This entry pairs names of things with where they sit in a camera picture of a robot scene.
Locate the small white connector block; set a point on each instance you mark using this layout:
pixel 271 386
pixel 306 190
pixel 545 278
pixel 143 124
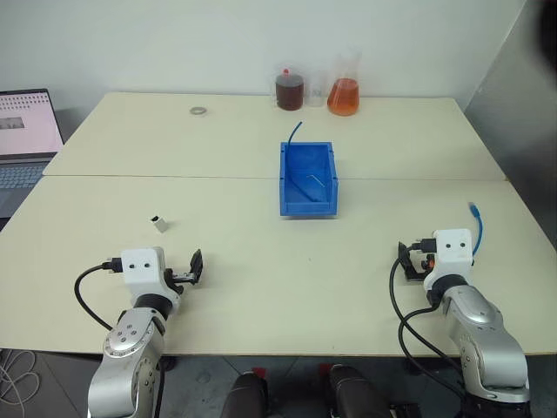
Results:
pixel 160 224

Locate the orange liquid conical flask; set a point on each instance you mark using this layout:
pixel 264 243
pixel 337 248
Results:
pixel 344 98

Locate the clear empty glass beaker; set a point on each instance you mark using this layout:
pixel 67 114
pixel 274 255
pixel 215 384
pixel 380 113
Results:
pixel 317 93

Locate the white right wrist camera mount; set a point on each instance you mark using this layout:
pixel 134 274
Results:
pixel 452 252

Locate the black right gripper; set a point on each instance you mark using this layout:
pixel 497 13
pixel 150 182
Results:
pixel 418 274

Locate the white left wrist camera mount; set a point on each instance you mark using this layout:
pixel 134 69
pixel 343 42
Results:
pixel 139 270

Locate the blue plastic storage bin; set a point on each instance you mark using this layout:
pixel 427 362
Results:
pixel 308 209

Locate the grey open laptop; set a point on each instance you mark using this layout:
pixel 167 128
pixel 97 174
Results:
pixel 26 126

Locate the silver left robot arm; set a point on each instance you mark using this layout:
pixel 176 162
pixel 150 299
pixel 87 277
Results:
pixel 130 339

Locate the brown liquid bottle red cap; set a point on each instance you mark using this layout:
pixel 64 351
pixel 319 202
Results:
pixel 289 93

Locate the dark rounded shape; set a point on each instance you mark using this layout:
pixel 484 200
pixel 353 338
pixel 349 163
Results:
pixel 243 396
pixel 352 392

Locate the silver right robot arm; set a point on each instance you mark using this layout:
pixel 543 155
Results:
pixel 478 331

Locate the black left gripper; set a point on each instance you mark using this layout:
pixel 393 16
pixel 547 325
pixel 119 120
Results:
pixel 180 277

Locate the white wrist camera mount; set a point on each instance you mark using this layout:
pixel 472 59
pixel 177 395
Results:
pixel 452 252
pixel 139 270

